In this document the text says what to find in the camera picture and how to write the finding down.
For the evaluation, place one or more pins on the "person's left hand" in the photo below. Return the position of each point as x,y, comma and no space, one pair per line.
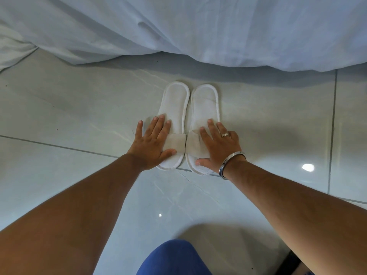
147,150

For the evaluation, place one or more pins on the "person's right hand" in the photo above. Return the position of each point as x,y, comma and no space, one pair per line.
222,150

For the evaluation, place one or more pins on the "person's left middle finger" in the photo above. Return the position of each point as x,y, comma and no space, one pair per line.
159,126

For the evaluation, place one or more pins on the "person's right middle finger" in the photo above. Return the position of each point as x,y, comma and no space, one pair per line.
213,129

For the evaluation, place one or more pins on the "person's right little finger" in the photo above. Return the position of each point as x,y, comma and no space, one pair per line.
234,135

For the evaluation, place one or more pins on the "person's left little finger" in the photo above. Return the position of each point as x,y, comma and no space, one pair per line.
139,129

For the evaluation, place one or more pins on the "person's right thumb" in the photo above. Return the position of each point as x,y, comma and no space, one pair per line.
203,161

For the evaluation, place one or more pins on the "person's left thumb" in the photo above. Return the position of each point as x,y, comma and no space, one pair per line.
168,153

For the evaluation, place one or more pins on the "white disposable slipper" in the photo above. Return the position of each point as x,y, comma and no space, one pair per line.
175,103
204,105

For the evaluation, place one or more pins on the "person's right forearm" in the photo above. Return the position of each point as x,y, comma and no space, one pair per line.
301,214

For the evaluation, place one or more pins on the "person's left forearm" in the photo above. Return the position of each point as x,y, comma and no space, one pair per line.
71,220

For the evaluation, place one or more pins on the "silver metal bangle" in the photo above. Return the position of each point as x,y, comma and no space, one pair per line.
226,162

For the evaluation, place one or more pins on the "person's blue trouser leg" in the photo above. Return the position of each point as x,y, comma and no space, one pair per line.
175,259

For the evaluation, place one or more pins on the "white bed sheet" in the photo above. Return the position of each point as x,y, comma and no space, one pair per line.
200,28

